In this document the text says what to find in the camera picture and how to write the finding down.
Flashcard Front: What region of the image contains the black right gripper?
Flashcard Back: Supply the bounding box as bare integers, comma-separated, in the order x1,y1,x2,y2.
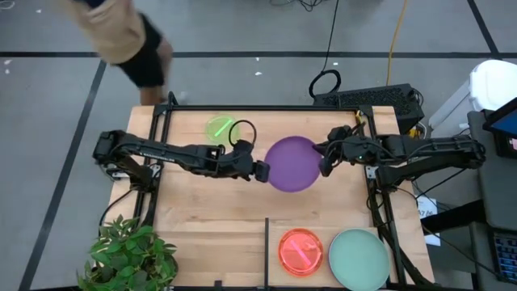
313,124,368,178

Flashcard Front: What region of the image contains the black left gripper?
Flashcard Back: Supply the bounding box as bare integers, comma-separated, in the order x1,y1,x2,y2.
220,138,271,184

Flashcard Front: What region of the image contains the large purple bowl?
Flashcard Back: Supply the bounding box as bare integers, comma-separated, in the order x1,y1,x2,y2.
263,135,324,193

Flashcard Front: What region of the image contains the translucent green plate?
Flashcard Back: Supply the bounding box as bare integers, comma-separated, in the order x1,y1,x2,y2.
204,115,242,145

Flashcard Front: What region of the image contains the translucent red plate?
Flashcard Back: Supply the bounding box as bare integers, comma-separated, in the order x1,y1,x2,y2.
277,227,325,278

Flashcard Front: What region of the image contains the teal plate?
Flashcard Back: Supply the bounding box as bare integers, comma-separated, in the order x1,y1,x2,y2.
327,228,392,291

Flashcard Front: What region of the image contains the white paper sheet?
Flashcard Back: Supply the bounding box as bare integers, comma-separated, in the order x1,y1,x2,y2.
415,196,442,247

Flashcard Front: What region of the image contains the green potted plant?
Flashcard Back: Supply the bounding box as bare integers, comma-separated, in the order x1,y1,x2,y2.
76,213,179,291

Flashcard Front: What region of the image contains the grey desk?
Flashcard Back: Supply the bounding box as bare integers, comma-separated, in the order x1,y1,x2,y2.
467,109,517,232

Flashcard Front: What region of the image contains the person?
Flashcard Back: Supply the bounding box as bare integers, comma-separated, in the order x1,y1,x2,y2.
56,0,191,107

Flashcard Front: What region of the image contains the white bin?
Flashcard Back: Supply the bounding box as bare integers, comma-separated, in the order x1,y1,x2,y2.
427,59,517,143

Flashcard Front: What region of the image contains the black tablet screen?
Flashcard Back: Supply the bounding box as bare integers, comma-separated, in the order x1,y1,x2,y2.
482,96,517,159

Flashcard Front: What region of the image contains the black keyboard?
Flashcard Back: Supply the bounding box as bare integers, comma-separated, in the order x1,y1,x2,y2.
490,230,517,285

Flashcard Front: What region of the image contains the black metal table frame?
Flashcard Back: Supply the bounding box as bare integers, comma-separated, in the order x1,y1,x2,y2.
132,91,409,290

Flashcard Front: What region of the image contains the black hanging cable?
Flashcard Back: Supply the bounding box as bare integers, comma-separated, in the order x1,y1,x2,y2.
308,0,343,100

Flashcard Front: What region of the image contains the yellow hanging cable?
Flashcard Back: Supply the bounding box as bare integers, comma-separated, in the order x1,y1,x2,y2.
385,0,410,86

